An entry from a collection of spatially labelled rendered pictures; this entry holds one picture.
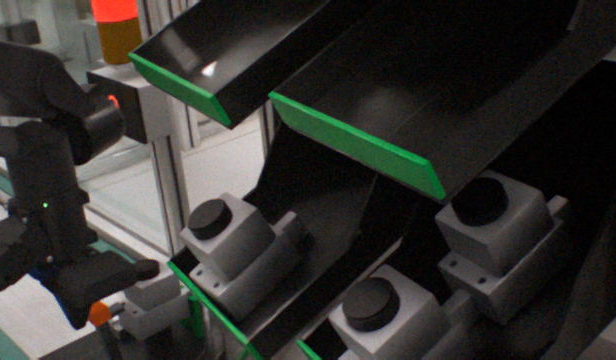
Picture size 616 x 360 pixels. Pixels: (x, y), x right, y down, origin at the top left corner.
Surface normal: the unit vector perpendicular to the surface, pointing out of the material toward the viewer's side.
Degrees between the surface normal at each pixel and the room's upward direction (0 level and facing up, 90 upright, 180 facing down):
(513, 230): 90
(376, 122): 25
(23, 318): 0
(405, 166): 115
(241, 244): 88
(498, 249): 90
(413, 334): 90
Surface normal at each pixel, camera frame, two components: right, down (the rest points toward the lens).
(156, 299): 0.66, 0.26
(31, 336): -0.08, -0.91
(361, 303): -0.44, -0.70
